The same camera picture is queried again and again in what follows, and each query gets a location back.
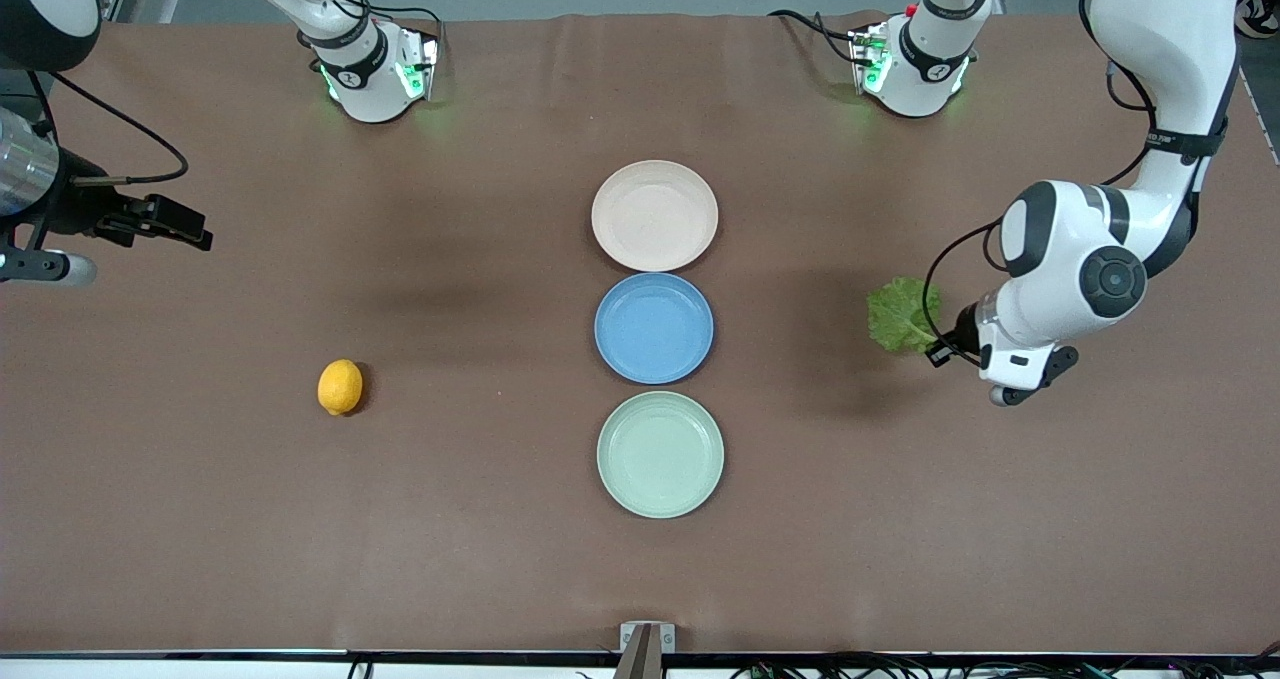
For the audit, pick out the grey metal camera bracket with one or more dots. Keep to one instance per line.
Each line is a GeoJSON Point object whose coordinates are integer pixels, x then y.
{"type": "Point", "coordinates": [647, 649]}

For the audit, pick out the yellow lemon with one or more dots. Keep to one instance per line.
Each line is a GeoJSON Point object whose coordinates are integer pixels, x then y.
{"type": "Point", "coordinates": [340, 387]}

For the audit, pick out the light green round plate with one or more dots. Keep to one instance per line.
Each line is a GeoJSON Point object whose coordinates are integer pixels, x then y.
{"type": "Point", "coordinates": [660, 454]}

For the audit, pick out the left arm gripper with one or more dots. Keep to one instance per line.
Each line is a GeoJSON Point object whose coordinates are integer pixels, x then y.
{"type": "Point", "coordinates": [963, 331]}

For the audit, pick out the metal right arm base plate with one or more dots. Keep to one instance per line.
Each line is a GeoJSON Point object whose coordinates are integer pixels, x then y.
{"type": "Point", "coordinates": [418, 59]}

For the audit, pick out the beige round plate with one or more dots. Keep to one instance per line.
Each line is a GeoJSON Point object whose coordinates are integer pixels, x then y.
{"type": "Point", "coordinates": [655, 216]}

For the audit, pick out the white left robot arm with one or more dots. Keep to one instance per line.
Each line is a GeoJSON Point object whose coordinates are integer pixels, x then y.
{"type": "Point", "coordinates": [1170, 19]}

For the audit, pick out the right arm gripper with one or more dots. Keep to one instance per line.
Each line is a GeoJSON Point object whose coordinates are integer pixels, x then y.
{"type": "Point", "coordinates": [82, 209]}

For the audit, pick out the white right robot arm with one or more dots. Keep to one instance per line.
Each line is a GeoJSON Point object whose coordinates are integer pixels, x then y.
{"type": "Point", "coordinates": [365, 89]}

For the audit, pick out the green lettuce leaf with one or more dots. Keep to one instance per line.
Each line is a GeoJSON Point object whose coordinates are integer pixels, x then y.
{"type": "Point", "coordinates": [900, 314]}

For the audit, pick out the brown table cover sheet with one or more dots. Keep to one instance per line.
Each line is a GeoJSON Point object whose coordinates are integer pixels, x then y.
{"type": "Point", "coordinates": [300, 509]}

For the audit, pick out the blue round plate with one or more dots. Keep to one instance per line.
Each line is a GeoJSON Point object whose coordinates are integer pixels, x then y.
{"type": "Point", "coordinates": [654, 328]}

